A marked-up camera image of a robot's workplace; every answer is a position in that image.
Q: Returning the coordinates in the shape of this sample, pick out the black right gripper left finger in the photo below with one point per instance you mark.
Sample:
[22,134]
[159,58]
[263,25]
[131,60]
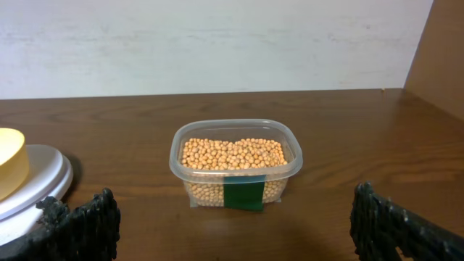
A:
[89,232]

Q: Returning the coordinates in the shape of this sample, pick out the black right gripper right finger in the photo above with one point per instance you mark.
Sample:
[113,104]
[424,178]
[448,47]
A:
[383,230]

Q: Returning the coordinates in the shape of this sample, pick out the white kitchen scale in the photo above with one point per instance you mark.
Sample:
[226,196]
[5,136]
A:
[50,175]

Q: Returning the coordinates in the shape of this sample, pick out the yellow bowl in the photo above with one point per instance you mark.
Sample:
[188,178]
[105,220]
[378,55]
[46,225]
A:
[14,161]

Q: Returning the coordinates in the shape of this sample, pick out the pile of soybeans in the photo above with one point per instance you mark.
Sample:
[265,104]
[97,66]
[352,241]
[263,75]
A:
[202,164]

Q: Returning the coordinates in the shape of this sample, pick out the green tape strip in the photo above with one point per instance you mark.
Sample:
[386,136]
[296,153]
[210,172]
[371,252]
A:
[244,192]

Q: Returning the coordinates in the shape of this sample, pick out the clear plastic container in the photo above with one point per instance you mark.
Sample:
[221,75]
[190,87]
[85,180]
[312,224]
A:
[237,129]

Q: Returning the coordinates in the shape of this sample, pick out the cardboard side panel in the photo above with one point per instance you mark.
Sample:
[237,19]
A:
[436,74]

